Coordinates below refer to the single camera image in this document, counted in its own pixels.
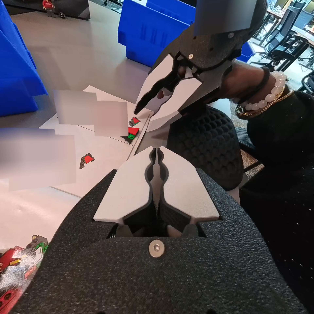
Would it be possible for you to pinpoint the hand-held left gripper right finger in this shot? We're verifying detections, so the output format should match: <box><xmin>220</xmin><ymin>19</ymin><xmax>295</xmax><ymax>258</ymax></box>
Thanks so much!
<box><xmin>157</xmin><ymin>146</ymin><xmax>220</xmax><ymax>224</ymax></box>

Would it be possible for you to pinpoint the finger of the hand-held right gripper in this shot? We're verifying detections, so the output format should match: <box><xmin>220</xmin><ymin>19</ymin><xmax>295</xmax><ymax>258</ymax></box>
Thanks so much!
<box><xmin>147</xmin><ymin>67</ymin><xmax>203</xmax><ymax>133</ymax></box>
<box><xmin>134</xmin><ymin>54</ymin><xmax>182</xmax><ymax>116</ymax></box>

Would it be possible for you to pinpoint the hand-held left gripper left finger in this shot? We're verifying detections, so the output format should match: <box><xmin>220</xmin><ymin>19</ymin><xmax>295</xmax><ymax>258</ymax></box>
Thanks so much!
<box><xmin>93</xmin><ymin>147</ymin><xmax>157</xmax><ymax>225</ymax></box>

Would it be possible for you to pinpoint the blue divided plastic bin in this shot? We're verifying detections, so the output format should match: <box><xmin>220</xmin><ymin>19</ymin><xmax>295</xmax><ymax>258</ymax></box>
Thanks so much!
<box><xmin>118</xmin><ymin>0</ymin><xmax>256</xmax><ymax>68</ymax></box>

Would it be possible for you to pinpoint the person's right hand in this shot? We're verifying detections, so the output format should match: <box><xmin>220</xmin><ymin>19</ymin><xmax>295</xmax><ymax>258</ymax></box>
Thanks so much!
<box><xmin>218</xmin><ymin>61</ymin><xmax>269</xmax><ymax>100</ymax></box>

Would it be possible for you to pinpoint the white instruction booklet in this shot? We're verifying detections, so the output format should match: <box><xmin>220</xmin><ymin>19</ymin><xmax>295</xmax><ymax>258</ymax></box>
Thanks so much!
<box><xmin>0</xmin><ymin>85</ymin><xmax>155</xmax><ymax>248</ymax></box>

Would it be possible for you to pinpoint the black wristband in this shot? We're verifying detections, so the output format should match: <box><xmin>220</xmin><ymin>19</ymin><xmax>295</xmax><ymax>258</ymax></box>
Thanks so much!
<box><xmin>237</xmin><ymin>66</ymin><xmax>271</xmax><ymax>105</ymax></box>

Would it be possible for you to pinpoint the black office chair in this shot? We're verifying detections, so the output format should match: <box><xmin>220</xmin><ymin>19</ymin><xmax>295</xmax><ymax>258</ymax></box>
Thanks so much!
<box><xmin>266</xmin><ymin>0</ymin><xmax>308</xmax><ymax>74</ymax></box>
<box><xmin>300</xmin><ymin>72</ymin><xmax>314</xmax><ymax>93</ymax></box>

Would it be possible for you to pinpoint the gold bangle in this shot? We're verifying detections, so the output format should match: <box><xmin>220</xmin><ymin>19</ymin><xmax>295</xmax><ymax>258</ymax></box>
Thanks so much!
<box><xmin>235</xmin><ymin>85</ymin><xmax>295</xmax><ymax>121</ymax></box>

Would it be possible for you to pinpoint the toy box with car print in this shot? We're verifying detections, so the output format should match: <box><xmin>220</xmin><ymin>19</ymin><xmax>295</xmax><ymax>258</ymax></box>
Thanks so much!
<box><xmin>5</xmin><ymin>0</ymin><xmax>91</xmax><ymax>20</ymax></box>

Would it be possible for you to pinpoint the person's black sweater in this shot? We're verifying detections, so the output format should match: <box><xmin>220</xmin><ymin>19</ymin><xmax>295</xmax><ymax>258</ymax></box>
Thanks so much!
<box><xmin>239</xmin><ymin>157</ymin><xmax>314</xmax><ymax>314</ymax></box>

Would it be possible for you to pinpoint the red toy brick car model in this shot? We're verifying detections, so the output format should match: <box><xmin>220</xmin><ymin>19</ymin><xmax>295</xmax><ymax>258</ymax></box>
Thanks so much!
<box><xmin>0</xmin><ymin>234</ymin><xmax>49</xmax><ymax>314</ymax></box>

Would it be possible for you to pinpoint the white bead bracelet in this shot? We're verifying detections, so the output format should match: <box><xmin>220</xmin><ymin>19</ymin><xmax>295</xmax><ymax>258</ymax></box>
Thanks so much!
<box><xmin>232</xmin><ymin>71</ymin><xmax>288</xmax><ymax>111</ymax></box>

